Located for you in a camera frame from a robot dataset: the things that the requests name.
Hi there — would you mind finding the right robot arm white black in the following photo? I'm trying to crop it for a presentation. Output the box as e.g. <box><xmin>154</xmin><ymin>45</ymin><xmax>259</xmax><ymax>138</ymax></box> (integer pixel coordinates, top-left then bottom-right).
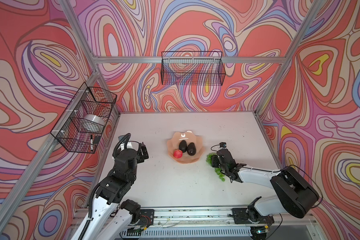
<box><xmin>211</xmin><ymin>148</ymin><xmax>320</xmax><ymax>223</ymax></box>

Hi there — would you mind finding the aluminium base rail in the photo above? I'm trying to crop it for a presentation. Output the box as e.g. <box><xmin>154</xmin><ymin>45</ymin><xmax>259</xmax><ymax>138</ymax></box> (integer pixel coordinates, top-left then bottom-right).
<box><xmin>71</xmin><ymin>205</ymin><xmax>316</xmax><ymax>229</ymax></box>

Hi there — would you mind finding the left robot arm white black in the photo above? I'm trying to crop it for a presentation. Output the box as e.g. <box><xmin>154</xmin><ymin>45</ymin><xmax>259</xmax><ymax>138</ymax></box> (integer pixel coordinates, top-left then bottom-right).
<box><xmin>71</xmin><ymin>133</ymin><xmax>149</xmax><ymax>240</ymax></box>

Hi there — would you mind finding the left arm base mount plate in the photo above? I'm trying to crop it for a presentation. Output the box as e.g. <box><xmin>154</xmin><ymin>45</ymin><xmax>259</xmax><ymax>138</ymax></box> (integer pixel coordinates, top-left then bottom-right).
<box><xmin>129</xmin><ymin>209</ymin><xmax>155</xmax><ymax>231</ymax></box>

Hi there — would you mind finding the black wire basket back wall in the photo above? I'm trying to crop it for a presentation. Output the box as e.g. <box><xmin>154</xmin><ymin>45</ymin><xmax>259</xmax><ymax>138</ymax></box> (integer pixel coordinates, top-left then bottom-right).
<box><xmin>161</xmin><ymin>50</ymin><xmax>226</xmax><ymax>86</ymax></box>

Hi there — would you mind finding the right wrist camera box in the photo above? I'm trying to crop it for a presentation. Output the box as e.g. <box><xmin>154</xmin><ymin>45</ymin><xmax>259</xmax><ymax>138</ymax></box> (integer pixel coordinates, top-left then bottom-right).
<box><xmin>219</xmin><ymin>142</ymin><xmax>227</xmax><ymax>149</ymax></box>

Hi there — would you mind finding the black vent grille strip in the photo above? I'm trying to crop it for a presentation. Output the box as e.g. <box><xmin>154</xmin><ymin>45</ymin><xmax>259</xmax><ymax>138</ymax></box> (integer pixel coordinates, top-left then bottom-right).
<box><xmin>119</xmin><ymin>227</ymin><xmax>253</xmax><ymax>239</ymax></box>

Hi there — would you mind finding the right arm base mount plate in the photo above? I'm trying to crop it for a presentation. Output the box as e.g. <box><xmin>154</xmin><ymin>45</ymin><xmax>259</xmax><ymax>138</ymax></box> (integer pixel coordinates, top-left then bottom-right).
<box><xmin>229</xmin><ymin>208</ymin><xmax>275</xmax><ymax>225</ymax></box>

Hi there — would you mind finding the red fake apple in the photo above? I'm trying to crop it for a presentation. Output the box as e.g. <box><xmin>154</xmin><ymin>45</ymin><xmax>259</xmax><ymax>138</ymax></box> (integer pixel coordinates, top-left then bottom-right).
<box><xmin>173</xmin><ymin>149</ymin><xmax>183</xmax><ymax>159</ymax></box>

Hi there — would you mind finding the black wire basket wall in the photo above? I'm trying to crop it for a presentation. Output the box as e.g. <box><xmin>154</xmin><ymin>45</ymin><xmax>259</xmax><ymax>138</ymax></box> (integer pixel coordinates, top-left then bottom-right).
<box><xmin>161</xmin><ymin>50</ymin><xmax>226</xmax><ymax>86</ymax></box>
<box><xmin>51</xmin><ymin>83</ymin><xmax>117</xmax><ymax>154</ymax></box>

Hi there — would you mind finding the black wire basket left wall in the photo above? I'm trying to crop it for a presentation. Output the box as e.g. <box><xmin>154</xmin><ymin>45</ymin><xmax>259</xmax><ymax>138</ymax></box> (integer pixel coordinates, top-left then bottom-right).
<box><xmin>51</xmin><ymin>83</ymin><xmax>117</xmax><ymax>154</ymax></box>

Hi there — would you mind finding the dark fake avocado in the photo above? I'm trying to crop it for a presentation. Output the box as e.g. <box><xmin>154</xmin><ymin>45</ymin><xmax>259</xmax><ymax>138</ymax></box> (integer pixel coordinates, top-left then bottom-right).
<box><xmin>179</xmin><ymin>140</ymin><xmax>188</xmax><ymax>153</ymax></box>
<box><xmin>187</xmin><ymin>143</ymin><xmax>197</xmax><ymax>156</ymax></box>

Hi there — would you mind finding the pink plastic fruit bowl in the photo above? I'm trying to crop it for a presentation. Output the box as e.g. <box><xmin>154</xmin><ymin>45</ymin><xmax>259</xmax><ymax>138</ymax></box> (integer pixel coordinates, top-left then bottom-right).
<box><xmin>167</xmin><ymin>131</ymin><xmax>205</xmax><ymax>164</ymax></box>

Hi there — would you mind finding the green fake grape bunch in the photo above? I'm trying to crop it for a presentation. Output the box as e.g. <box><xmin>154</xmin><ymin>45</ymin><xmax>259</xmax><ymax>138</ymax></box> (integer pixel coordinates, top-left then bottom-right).
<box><xmin>206</xmin><ymin>153</ymin><xmax>226</xmax><ymax>182</ymax></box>

